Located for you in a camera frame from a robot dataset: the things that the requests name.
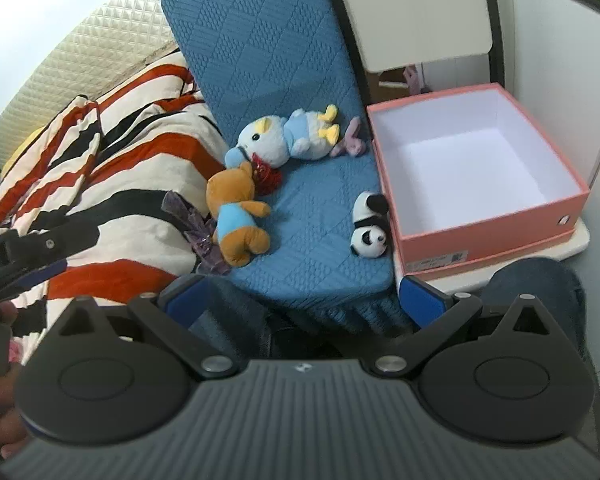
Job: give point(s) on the purple fabric toy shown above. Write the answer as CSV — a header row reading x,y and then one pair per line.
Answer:
x,y
200,235

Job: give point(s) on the person's left leg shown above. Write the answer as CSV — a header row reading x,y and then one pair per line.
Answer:
x,y
230,310

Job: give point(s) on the small pink plush toy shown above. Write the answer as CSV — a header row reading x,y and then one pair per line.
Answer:
x,y
350,145

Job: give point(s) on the cream quilted mattress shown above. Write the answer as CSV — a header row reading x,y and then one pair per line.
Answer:
x,y
105,35

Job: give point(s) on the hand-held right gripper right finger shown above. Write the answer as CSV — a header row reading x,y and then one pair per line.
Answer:
x,y
422,305

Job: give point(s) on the person's left hand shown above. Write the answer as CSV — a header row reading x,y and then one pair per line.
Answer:
x,y
2,410

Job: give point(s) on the white panel with black trim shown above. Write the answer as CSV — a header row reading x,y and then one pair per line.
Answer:
x,y
410,10

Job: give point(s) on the striped red black white blanket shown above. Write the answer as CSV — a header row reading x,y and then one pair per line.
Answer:
x,y
130,170

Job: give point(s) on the pink plastic item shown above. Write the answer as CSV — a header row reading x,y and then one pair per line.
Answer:
x,y
413,79

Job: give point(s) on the blue quilted mat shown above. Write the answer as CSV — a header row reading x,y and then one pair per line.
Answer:
x,y
280,60

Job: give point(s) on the panda plush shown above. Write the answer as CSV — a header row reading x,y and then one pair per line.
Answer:
x,y
367,240

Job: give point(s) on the yellow pillow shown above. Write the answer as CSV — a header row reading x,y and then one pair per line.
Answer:
x,y
20,155

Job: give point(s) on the person's right leg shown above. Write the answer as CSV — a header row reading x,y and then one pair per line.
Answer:
x,y
535,280

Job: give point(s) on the red lion charm ornament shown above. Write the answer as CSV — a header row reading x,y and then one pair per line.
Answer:
x,y
267,177

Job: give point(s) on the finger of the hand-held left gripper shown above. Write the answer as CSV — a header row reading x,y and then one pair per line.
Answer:
x,y
55,242

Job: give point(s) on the brown bear plush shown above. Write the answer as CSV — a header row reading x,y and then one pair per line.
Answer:
x,y
230,195

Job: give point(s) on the pink cardboard box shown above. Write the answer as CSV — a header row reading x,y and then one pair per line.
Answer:
x,y
480,240

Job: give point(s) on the light blue penguin plush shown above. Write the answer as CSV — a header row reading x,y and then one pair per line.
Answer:
x,y
265,140

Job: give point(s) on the person's leg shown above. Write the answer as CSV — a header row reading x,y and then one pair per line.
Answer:
x,y
535,280
230,310

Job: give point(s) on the white bedside table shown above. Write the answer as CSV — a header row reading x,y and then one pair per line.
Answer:
x,y
530,266

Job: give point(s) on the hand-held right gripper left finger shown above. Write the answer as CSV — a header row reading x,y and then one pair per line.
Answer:
x,y
182,300

